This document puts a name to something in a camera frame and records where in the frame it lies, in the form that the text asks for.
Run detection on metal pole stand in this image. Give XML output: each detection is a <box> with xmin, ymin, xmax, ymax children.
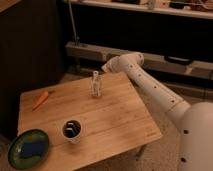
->
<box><xmin>68</xmin><ymin>0</ymin><xmax>83</xmax><ymax>46</ymax></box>

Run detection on long wooden shelf unit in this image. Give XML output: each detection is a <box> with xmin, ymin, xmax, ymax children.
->
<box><xmin>72</xmin><ymin>0</ymin><xmax>213</xmax><ymax>71</ymax></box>

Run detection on clear plastic bottle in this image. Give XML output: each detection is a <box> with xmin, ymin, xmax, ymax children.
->
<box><xmin>92</xmin><ymin>71</ymin><xmax>101</xmax><ymax>97</ymax></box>

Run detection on white cup with dark contents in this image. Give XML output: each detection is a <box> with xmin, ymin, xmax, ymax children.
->
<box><xmin>62</xmin><ymin>120</ymin><xmax>82</xmax><ymax>144</ymax></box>

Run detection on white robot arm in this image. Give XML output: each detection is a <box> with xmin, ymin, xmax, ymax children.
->
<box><xmin>102</xmin><ymin>52</ymin><xmax>213</xmax><ymax>171</ymax></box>

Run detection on wooden table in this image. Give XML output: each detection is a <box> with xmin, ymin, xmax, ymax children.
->
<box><xmin>18</xmin><ymin>73</ymin><xmax>162</xmax><ymax>171</ymax></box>

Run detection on blue sponge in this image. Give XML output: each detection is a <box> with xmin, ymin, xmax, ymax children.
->
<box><xmin>20</xmin><ymin>141</ymin><xmax>45</xmax><ymax>158</ymax></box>

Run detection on dark wooden cabinet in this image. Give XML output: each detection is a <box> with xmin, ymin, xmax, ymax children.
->
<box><xmin>0</xmin><ymin>0</ymin><xmax>64</xmax><ymax>140</ymax></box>

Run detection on orange carrot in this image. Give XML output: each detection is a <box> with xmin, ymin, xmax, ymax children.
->
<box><xmin>32</xmin><ymin>91</ymin><xmax>53</xmax><ymax>110</ymax></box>

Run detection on green plate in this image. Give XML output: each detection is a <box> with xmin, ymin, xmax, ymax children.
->
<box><xmin>7</xmin><ymin>129</ymin><xmax>50</xmax><ymax>170</ymax></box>

